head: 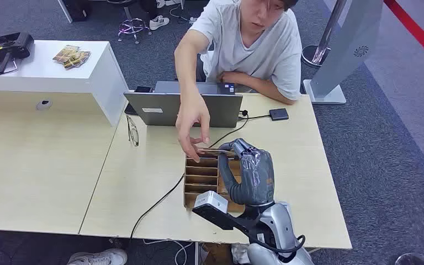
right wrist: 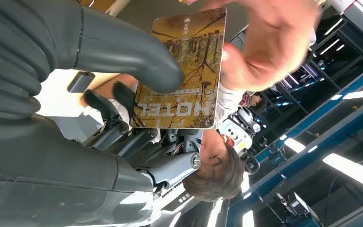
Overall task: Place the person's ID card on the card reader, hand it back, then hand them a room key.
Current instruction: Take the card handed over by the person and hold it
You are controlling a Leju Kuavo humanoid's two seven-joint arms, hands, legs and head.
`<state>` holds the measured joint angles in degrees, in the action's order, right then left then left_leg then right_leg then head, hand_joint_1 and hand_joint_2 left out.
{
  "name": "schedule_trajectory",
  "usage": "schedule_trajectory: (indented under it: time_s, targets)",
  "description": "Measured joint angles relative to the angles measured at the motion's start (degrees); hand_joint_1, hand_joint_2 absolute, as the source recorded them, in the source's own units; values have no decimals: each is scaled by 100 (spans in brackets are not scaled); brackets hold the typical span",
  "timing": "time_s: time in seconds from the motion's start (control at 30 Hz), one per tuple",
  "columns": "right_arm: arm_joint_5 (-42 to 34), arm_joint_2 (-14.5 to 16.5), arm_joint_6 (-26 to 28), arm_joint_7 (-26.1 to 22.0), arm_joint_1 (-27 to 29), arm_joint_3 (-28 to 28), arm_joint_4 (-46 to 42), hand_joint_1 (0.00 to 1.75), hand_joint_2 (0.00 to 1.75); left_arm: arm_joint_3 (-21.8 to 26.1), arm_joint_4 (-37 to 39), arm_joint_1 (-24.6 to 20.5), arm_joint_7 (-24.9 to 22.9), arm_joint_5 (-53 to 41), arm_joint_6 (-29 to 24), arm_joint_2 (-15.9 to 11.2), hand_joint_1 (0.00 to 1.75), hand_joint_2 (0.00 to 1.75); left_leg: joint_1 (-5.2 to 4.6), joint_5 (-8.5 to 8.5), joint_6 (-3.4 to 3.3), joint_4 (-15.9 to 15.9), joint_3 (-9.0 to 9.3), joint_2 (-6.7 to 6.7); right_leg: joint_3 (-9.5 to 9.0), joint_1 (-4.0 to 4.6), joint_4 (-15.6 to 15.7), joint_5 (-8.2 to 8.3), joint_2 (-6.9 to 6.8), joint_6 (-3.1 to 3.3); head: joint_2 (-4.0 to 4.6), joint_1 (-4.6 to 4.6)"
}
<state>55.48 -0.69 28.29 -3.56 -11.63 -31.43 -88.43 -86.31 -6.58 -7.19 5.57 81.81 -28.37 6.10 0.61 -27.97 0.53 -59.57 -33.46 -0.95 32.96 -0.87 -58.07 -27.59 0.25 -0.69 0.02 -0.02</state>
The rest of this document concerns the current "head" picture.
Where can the white table leg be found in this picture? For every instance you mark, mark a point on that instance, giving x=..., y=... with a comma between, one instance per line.
x=197, y=254

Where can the clear eyeglasses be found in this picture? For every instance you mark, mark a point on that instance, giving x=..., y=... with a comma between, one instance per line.
x=132, y=132

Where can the chrome stool base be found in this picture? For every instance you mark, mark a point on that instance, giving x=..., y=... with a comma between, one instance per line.
x=131, y=26

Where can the person's right forearm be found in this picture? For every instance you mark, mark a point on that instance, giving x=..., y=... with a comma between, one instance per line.
x=188, y=69

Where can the person's left forearm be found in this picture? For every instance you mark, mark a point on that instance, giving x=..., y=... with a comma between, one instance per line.
x=267, y=89

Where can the brown cardboard box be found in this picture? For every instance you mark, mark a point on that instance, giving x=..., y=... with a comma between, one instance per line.
x=217, y=256

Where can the yellow forest hotel card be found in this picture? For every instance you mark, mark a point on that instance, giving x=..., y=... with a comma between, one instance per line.
x=215, y=151

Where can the stack of hotel cards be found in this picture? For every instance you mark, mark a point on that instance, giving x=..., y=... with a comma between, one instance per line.
x=71, y=56

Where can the black phone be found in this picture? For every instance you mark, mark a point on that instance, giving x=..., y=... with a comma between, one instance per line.
x=143, y=89

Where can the white cabinet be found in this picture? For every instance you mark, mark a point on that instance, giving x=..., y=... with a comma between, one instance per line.
x=51, y=80

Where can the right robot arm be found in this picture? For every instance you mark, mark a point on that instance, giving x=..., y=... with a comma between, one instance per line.
x=278, y=226

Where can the black device with yellow stripe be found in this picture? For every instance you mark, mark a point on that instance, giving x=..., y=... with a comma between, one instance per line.
x=7, y=45

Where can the wooden card organizer box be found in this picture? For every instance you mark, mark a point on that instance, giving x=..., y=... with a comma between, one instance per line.
x=201, y=179

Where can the person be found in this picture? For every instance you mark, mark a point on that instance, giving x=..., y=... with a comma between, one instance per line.
x=256, y=47

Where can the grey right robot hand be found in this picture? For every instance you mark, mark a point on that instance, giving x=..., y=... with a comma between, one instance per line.
x=252, y=179

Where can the crumpled white cloth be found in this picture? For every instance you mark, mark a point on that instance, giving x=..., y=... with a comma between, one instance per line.
x=239, y=254

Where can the black card reader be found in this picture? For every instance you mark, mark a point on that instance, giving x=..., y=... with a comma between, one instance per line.
x=279, y=114

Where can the grey Lenovo laptop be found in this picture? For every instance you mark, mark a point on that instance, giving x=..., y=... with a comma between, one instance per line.
x=160, y=109

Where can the grey kiosk stand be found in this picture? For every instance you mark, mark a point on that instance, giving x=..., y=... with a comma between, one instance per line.
x=347, y=47

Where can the person's right hand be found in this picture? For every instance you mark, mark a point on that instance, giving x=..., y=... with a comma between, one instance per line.
x=192, y=117

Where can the plain white sneaker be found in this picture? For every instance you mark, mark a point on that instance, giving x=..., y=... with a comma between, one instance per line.
x=98, y=258

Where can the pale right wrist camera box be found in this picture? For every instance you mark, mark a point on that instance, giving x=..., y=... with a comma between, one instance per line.
x=210, y=203

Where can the black box on floor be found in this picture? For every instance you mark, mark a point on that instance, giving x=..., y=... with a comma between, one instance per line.
x=76, y=9

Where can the person's left hand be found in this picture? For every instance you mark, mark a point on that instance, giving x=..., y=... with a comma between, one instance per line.
x=232, y=77

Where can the grey round desk grommet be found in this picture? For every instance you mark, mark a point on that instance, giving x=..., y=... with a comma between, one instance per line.
x=43, y=105

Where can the dark round object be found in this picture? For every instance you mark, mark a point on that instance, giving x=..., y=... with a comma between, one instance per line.
x=416, y=260

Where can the chrome stanchion post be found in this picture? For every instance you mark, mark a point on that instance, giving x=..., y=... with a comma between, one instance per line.
x=321, y=47

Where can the white sneaker with black stripes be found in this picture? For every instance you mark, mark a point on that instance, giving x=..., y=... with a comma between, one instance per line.
x=168, y=3
x=159, y=22

